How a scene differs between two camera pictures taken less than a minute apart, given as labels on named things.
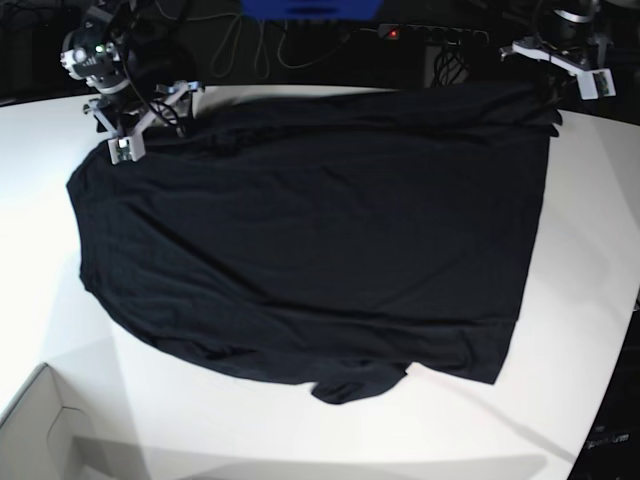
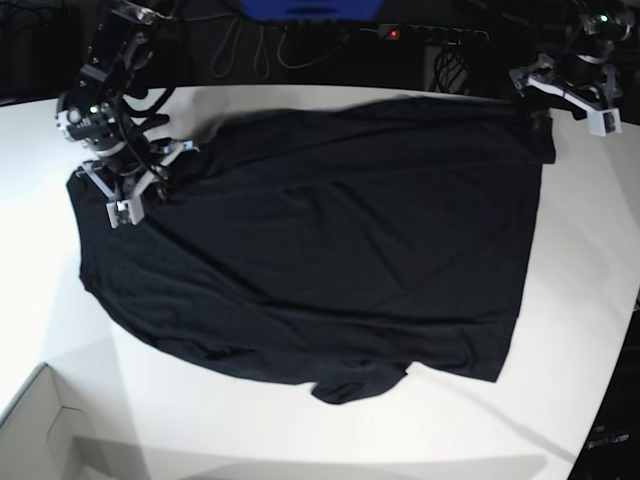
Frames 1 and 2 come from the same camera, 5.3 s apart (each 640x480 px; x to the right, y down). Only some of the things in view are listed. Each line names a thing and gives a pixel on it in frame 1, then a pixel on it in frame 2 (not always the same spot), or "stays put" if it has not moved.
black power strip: x=432 y=34 stays put
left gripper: x=174 y=98 → x=122 y=191
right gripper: x=587 y=58 → x=539 y=74
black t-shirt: x=336 y=239 stays put
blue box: x=312 y=10 stays put
